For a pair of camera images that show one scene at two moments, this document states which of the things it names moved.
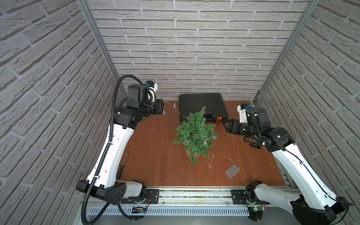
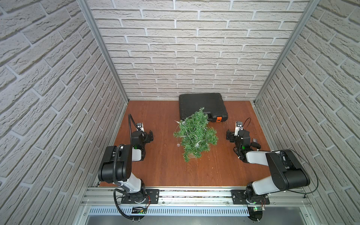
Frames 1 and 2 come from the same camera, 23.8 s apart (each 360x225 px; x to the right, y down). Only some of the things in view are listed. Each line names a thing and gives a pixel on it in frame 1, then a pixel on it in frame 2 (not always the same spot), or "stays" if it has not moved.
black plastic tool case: [212, 104] stays
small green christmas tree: [197, 134] stays
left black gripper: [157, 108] to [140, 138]
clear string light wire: [206, 141] to [197, 144]
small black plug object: [255, 145] stays
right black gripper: [232, 124] to [232, 139]
